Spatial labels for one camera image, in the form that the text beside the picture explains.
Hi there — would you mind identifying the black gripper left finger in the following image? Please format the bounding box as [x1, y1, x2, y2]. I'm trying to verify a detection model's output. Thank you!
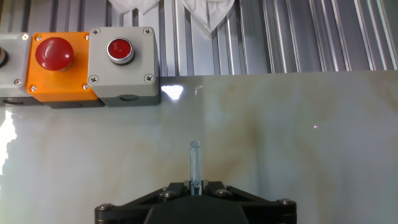
[95, 182, 192, 224]

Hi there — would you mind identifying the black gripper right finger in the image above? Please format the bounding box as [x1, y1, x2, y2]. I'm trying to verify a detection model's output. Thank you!
[201, 181, 297, 224]

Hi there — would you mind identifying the blue handled screwdriver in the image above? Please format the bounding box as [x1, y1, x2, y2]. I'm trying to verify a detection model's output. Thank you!
[189, 141, 203, 197]

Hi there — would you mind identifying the orange box red mushroom button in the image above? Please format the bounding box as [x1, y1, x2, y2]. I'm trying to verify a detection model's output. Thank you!
[25, 31, 106, 110]

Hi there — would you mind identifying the crumpled white tissue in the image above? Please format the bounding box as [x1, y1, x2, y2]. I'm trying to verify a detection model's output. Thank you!
[107, 0, 236, 39]

